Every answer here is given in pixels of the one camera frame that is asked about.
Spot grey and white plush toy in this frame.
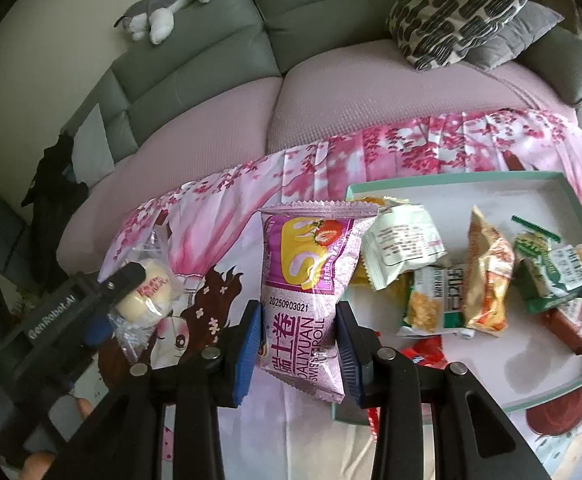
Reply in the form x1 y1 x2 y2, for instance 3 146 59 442
115 0 224 45

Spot printed pink blanket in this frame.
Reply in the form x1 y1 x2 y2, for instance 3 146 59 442
96 107 582 480

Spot grey sofa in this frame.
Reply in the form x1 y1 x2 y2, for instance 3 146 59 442
58 0 582 261

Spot pale blue pillow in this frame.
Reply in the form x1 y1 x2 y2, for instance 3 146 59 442
71 104 116 186

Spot small red snack packet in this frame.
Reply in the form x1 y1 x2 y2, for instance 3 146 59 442
366 404 385 443

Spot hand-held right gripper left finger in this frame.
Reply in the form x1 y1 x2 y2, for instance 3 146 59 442
54 300 263 480

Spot pink sofa cover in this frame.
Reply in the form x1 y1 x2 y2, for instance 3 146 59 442
61 37 579 261

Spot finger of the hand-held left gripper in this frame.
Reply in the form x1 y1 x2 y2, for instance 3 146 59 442
104 262 148 303
81 317 114 349

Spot white tray with teal rim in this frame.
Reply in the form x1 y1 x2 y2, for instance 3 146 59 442
331 170 582 426

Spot brown snack packet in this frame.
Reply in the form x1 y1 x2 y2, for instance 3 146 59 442
541 297 582 357

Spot person's left hand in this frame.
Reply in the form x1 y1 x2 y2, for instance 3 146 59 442
21 396 95 480

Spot purple cake roll packet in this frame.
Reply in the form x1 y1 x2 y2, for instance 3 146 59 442
255 199 379 405

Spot black garment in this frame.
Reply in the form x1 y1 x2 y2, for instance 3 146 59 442
21 132 89 291

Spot grey pillow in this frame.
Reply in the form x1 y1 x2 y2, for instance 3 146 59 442
466 0 566 72

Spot beige snack packet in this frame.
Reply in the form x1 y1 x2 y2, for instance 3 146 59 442
463 205 518 334

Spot bun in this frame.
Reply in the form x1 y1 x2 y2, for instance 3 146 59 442
98 230 178 362

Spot yellow snack packet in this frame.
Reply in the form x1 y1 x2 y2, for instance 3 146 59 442
346 195 414 306

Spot green and white snack packet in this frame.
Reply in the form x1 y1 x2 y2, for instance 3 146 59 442
396 264 475 339
513 242 582 314

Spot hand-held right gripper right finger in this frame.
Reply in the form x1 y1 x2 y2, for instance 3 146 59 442
334 301 536 480

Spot black patterned cream pillow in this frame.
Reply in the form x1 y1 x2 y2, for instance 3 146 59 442
387 0 536 71

